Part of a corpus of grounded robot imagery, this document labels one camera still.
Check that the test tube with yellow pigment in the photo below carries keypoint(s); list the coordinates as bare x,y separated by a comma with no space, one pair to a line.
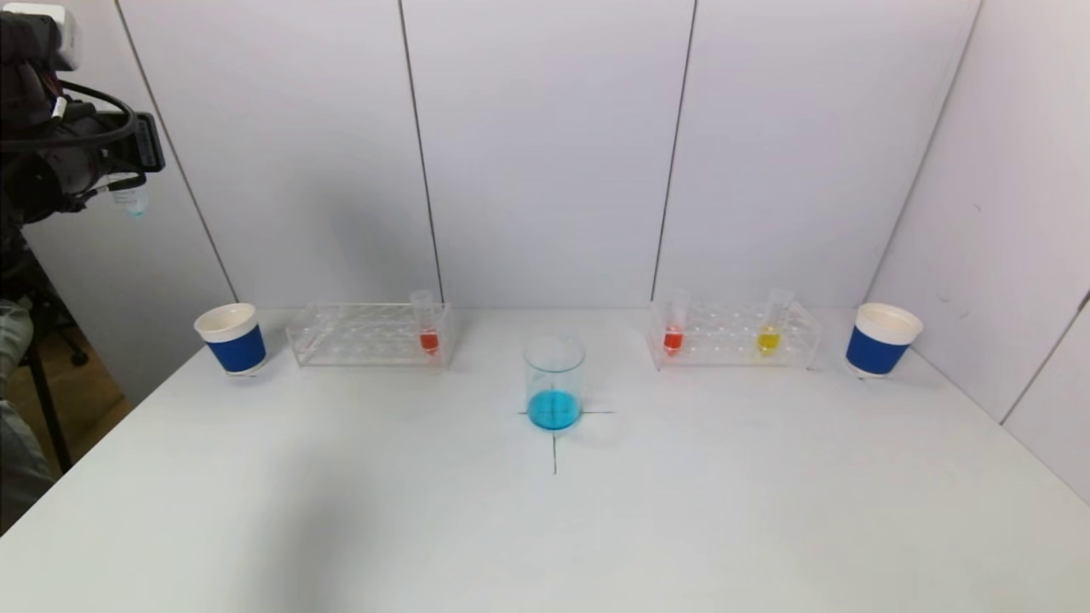
769,340

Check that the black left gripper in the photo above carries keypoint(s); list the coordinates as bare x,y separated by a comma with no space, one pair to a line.
151,142

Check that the clear glass beaker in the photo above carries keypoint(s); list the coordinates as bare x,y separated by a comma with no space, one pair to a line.
554,400

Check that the test tube with red pigment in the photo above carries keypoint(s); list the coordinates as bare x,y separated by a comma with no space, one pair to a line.
428,339
674,339

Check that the grey trouser leg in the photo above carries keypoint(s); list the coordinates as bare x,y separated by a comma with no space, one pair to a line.
17,451

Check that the blue and white paper cup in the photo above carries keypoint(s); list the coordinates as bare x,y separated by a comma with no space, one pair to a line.
877,349
234,345

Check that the black tripod stand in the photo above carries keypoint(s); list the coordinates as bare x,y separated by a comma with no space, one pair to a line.
47,400

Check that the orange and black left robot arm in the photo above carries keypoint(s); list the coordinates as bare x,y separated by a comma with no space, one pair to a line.
25,183

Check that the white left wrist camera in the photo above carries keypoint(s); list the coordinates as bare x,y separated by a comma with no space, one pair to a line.
61,25

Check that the test tube with blue pigment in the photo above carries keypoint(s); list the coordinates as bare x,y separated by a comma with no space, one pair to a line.
132,203

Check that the clear acrylic test tube rack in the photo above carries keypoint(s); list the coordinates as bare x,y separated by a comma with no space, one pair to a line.
724,340
358,336

